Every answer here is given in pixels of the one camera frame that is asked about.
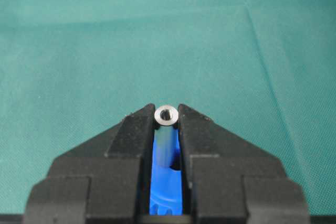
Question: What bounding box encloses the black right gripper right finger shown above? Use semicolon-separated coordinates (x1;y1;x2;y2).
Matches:
178;104;310;223

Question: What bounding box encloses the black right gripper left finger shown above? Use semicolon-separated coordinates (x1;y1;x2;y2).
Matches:
24;103;155;223

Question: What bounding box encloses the small silver metal shaft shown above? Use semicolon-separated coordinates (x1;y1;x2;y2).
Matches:
153;105;179;168

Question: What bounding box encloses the blue plastic gear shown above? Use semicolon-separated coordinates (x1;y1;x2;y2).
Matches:
149;132;183;216

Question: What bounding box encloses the green table cloth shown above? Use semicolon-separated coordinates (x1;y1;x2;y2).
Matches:
1;0;335;215

